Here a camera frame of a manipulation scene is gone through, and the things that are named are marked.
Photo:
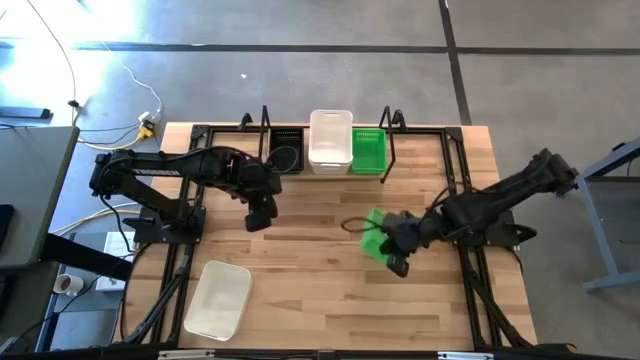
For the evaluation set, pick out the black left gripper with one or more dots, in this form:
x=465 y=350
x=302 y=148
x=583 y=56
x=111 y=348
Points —
x=257 y=182

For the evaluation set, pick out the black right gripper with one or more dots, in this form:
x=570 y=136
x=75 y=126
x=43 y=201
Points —
x=405 y=232

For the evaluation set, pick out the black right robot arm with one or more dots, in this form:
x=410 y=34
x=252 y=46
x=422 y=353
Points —
x=500 y=192

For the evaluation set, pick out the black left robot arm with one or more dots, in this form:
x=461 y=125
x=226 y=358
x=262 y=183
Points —
x=200 y=167

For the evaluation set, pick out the black metal wooden shelf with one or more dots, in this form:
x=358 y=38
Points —
x=300 y=176

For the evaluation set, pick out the white paper box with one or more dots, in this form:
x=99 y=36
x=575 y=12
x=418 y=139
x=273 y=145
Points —
x=120 y=245

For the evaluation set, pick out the yellow power plug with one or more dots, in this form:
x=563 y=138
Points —
x=146 y=132

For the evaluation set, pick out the white power adapter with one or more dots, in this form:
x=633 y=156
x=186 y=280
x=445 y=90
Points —
x=145 y=116

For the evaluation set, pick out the black desk foot bar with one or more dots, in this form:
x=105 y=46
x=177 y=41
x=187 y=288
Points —
x=90 y=260

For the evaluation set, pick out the white cup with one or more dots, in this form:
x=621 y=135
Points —
x=67 y=285

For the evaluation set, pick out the grey desk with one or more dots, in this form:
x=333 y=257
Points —
x=30 y=190

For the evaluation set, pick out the black pad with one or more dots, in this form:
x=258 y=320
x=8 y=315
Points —
x=5 y=225

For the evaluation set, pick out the dark grey floor bar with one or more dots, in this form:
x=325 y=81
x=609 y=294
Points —
x=25 y=113

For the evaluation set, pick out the silver frame bracket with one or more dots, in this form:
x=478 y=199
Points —
x=465 y=356
x=187 y=355

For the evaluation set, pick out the black aluminium rig frame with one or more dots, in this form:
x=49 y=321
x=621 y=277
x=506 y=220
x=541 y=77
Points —
x=454 y=134

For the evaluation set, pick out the grey metal table frame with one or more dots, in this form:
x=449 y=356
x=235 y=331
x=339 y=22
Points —
x=599 y=225

